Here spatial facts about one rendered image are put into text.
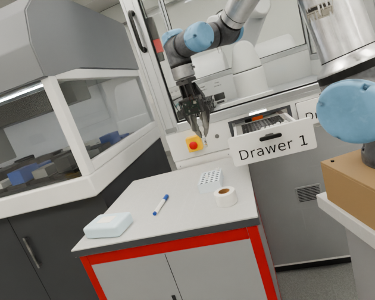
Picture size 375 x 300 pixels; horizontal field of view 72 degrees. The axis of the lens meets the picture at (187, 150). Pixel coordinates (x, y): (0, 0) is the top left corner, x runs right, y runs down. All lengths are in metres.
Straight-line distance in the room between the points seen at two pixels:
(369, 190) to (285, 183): 0.81
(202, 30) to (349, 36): 0.40
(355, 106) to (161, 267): 0.71
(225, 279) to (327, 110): 0.61
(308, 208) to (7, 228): 1.63
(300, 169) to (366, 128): 0.90
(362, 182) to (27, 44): 1.22
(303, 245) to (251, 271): 0.74
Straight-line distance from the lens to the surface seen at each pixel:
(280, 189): 1.40
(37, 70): 1.27
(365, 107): 0.49
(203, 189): 0.97
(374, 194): 0.62
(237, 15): 0.83
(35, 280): 1.92
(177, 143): 1.32
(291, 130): 0.96
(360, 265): 0.88
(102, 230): 0.93
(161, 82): 1.29
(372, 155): 0.68
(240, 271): 0.88
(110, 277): 1.01
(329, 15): 0.51
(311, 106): 1.29
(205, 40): 0.78
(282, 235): 1.54
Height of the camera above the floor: 1.15
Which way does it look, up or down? 13 degrees down
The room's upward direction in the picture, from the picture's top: 18 degrees counter-clockwise
